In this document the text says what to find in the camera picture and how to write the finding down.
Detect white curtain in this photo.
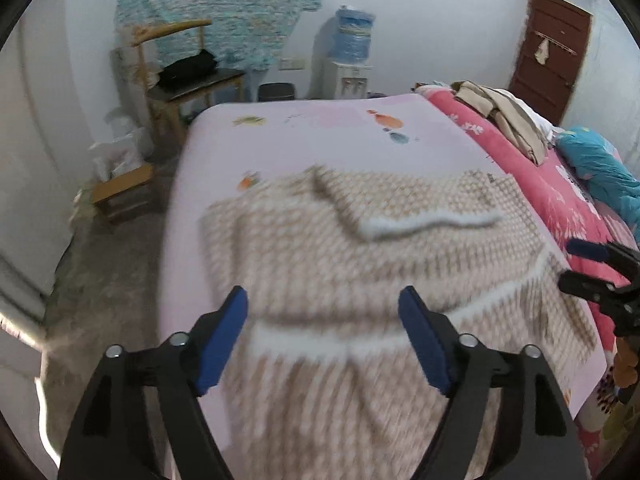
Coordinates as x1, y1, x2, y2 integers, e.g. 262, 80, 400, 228
0, 20, 76, 346

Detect white plastic bags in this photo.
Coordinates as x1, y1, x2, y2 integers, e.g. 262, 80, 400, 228
89, 110, 153, 178

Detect brown door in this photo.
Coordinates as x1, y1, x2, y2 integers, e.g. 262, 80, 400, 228
509, 0, 593, 128

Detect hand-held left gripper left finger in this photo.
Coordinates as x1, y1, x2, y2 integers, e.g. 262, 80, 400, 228
57, 286, 249, 480

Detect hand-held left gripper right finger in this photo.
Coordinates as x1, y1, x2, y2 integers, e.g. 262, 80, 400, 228
397, 286, 588, 480

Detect black bag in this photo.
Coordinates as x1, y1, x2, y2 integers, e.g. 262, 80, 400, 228
156, 50, 219, 88

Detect beige clothes pile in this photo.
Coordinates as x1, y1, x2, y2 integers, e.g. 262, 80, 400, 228
452, 80, 551, 166

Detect small wooden stool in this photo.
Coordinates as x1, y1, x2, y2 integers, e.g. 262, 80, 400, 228
91, 164, 157, 226

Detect white cloth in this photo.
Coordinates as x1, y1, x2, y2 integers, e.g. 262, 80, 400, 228
520, 100, 566, 142

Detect bed with lilac sheet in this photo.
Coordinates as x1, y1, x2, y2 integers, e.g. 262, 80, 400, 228
160, 95, 621, 480

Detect black trash bin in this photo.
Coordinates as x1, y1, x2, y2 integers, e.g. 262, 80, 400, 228
258, 83, 296, 103

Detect pink floral blanket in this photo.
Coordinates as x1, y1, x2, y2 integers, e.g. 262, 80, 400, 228
415, 84, 640, 476

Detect teal floral wall cloth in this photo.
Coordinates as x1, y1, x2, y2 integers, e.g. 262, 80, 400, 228
115, 0, 326, 73

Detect wooden chair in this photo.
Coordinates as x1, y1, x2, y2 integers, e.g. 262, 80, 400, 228
112, 19, 247, 146

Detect white water dispenser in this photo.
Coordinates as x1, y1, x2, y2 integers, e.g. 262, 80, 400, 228
320, 59, 373, 101

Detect beige houndstooth fuzzy coat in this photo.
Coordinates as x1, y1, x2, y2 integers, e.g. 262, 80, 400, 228
200, 165, 601, 480

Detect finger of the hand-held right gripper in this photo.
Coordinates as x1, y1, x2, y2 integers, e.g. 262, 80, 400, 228
566, 238, 640, 281
557, 270, 632, 312

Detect teal garment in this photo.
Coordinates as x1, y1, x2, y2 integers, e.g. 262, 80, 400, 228
555, 126, 640, 246

